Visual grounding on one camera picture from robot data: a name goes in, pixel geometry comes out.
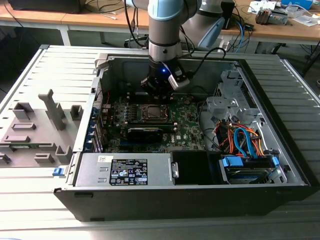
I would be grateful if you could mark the black graphics card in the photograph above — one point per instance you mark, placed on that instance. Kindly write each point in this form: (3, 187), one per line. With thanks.
(142, 136)

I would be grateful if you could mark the green motherboard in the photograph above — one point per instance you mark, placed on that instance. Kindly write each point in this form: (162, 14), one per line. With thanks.
(185, 125)

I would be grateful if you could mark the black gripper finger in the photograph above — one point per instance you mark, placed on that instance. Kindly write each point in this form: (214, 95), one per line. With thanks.
(150, 86)

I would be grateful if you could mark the wooden desk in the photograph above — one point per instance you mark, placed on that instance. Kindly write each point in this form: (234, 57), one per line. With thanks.
(275, 32)
(37, 17)

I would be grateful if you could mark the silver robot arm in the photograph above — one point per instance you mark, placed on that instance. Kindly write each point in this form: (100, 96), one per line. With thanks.
(163, 30)

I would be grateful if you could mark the hard disk in blue carrier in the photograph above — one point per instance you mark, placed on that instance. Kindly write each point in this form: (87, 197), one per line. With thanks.
(232, 163)

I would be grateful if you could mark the CPU cooler heat sink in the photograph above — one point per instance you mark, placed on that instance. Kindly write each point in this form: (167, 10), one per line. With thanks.
(262, 17)

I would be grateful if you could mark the grey parts rack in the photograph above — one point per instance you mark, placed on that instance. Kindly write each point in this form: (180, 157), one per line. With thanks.
(37, 140)

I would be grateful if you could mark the black desktop device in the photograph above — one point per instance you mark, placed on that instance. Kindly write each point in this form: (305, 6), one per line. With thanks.
(228, 15)

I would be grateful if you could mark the office chair base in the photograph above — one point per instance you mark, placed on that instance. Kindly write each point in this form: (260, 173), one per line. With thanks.
(130, 41)

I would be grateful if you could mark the silver CPU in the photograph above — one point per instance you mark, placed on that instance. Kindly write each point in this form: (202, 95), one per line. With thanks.
(153, 112)

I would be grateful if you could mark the black plastic shroud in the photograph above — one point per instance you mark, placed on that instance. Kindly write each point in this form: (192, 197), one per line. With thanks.
(190, 167)

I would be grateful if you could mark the blue case latch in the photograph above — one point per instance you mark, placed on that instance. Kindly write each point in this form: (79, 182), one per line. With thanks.
(58, 171)

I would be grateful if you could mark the coin cell battery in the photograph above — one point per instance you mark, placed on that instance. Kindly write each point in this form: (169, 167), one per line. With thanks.
(187, 100)

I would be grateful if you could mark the CPU socket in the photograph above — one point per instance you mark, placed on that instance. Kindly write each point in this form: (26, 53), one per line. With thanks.
(143, 119)

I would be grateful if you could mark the black PC case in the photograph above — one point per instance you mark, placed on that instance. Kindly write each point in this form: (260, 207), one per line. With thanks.
(150, 205)

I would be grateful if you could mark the silver power supply unit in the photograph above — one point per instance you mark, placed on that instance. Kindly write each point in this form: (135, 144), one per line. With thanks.
(92, 170)

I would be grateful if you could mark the silver metal drive cage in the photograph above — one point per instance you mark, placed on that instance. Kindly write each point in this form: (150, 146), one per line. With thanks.
(222, 103)

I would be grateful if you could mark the green RAM stick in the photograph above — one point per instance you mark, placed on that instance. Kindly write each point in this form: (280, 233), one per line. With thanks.
(22, 146)

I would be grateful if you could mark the blue cardboard box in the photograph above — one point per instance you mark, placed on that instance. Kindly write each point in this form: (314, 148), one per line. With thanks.
(297, 3)

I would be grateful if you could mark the black box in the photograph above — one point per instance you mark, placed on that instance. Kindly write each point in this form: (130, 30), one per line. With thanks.
(45, 6)

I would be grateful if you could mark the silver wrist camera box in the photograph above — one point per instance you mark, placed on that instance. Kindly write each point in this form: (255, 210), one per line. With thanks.
(176, 83)

